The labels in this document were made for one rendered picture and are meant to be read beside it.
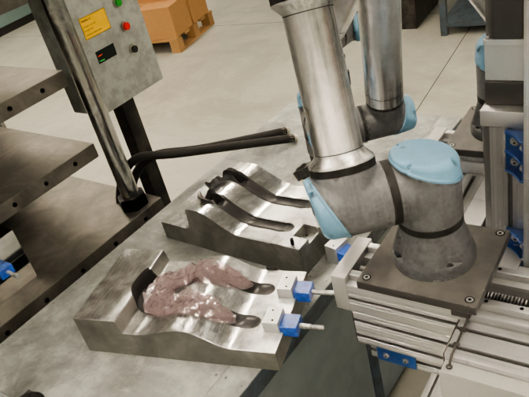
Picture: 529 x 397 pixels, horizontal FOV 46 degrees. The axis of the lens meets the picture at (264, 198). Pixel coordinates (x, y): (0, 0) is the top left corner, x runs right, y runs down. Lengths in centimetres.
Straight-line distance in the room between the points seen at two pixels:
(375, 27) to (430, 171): 27
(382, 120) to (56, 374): 96
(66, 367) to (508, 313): 101
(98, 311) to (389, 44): 89
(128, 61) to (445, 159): 138
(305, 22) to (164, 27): 522
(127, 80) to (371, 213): 132
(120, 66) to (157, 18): 405
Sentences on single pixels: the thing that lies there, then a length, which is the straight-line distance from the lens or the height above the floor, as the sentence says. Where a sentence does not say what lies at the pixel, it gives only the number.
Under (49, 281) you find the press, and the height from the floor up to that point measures 79.
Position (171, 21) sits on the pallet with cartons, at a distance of 614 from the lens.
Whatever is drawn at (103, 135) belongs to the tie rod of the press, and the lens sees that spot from 199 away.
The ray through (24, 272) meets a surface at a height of 82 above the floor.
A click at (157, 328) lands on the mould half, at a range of 144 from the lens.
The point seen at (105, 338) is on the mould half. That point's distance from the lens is 154.
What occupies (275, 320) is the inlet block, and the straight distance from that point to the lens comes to 136.
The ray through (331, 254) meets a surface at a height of 83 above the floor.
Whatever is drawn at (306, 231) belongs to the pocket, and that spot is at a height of 86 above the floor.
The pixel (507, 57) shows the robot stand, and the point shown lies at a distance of 119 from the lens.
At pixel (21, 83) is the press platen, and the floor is 129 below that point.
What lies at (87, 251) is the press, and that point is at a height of 78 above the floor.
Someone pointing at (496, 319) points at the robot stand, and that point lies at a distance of 117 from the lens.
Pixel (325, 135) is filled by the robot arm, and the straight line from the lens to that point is 102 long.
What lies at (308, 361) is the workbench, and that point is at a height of 59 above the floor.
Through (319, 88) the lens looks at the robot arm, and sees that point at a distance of 101.
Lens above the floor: 181
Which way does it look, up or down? 32 degrees down
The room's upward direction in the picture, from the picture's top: 15 degrees counter-clockwise
